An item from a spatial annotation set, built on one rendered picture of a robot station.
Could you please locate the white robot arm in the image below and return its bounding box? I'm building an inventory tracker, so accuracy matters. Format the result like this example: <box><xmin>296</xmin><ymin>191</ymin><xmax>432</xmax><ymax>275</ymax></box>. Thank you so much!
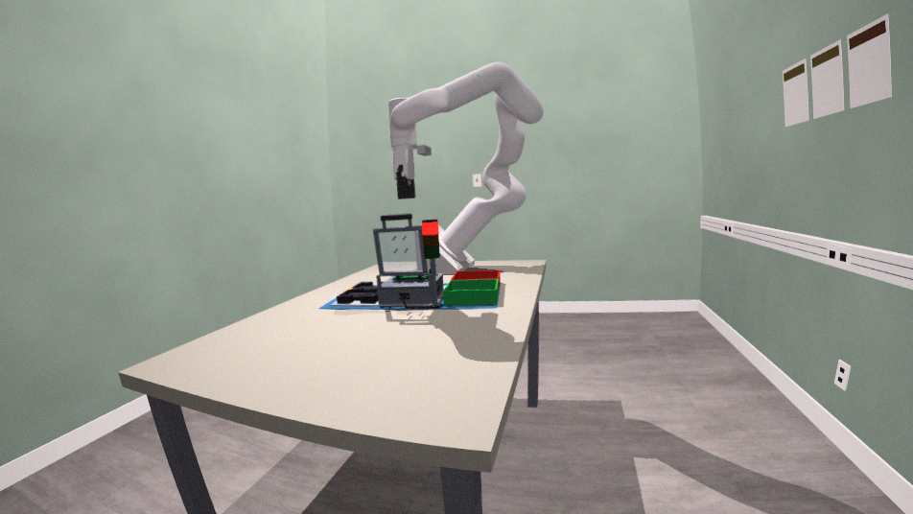
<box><xmin>388</xmin><ymin>62</ymin><xmax>544</xmax><ymax>261</ymax></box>

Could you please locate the green bin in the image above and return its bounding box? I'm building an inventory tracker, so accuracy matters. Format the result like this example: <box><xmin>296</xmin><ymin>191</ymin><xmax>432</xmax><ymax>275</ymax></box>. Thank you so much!
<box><xmin>443</xmin><ymin>279</ymin><xmax>499</xmax><ymax>306</ymax></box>

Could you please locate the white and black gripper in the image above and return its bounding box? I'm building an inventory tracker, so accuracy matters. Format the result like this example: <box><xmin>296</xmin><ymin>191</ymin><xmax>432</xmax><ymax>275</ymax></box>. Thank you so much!
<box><xmin>392</xmin><ymin>147</ymin><xmax>415</xmax><ymax>199</ymax></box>

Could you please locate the red bin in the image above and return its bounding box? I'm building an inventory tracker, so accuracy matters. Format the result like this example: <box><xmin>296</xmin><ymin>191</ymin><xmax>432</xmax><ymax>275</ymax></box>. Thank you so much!
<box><xmin>451</xmin><ymin>270</ymin><xmax>500</xmax><ymax>280</ymax></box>

